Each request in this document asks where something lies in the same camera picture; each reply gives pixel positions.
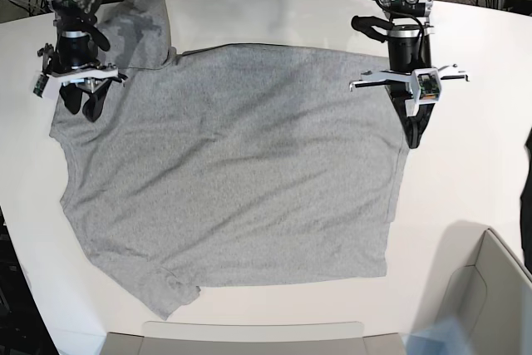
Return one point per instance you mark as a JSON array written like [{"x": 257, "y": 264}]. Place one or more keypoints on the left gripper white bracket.
[{"x": 405, "y": 108}]

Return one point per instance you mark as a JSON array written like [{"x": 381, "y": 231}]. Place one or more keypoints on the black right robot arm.
[{"x": 78, "y": 39}]

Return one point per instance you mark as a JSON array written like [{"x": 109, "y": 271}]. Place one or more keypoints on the grey T-shirt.
[{"x": 239, "y": 165}]

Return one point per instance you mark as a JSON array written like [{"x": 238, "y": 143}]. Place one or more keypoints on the grey bin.
[
  {"x": 487, "y": 306},
  {"x": 188, "y": 338}
]

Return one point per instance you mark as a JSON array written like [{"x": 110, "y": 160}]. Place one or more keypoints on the grey bin right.
[{"x": 487, "y": 306}]

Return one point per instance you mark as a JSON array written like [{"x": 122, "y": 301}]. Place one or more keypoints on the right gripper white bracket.
[{"x": 93, "y": 80}]

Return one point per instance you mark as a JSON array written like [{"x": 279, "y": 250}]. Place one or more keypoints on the blue cloth corner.
[{"x": 440, "y": 336}]

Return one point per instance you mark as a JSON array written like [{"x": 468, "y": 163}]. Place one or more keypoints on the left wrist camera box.
[{"x": 426, "y": 86}]

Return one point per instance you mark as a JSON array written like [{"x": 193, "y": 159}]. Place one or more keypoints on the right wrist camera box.
[{"x": 46, "y": 87}]

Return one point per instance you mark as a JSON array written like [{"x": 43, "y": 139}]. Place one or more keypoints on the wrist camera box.
[
  {"x": 46, "y": 87},
  {"x": 426, "y": 86}
]

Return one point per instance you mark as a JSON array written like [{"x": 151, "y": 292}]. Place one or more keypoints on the dark object right edge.
[{"x": 526, "y": 210}]

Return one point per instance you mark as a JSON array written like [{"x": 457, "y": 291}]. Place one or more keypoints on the grey bin front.
[{"x": 188, "y": 338}]

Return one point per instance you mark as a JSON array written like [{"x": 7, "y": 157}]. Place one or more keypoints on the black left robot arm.
[{"x": 406, "y": 30}]

